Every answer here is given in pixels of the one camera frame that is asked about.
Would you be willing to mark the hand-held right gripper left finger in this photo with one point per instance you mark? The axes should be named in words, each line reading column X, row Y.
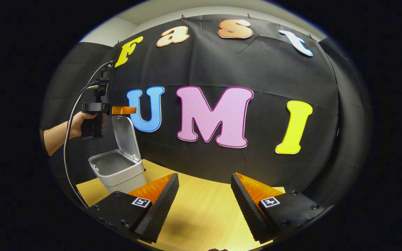
column 161, row 209

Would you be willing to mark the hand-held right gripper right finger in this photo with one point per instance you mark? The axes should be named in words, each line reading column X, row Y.
column 250, row 209

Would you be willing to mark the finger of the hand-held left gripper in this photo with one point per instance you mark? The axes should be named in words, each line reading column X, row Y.
column 124, row 110

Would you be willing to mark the grey desktop garbage bin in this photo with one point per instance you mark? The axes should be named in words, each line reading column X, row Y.
column 120, row 174

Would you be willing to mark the wooden desktop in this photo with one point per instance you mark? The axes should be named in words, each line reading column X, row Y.
column 204, row 209

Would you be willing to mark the black backdrop cloth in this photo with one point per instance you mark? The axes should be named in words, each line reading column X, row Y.
column 257, row 69

